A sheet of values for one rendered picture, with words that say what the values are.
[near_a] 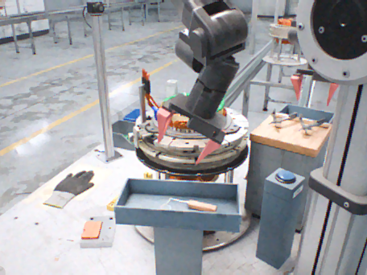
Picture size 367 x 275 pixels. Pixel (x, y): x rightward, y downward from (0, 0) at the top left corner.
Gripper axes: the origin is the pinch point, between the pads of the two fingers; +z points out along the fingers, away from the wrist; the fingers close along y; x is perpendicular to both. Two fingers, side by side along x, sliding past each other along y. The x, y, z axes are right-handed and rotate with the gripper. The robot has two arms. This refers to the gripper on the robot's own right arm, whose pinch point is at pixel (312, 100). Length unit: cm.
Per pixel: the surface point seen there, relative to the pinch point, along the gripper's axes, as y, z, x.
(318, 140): -4.1, 9.0, 6.2
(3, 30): 814, 79, -405
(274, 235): -0.8, 27.1, 28.5
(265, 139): 8.9, 9.6, 11.8
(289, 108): 10.7, 10.5, -18.7
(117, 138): 79, 32, -2
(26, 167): 229, 114, -45
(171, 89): 38.3, -0.9, 14.5
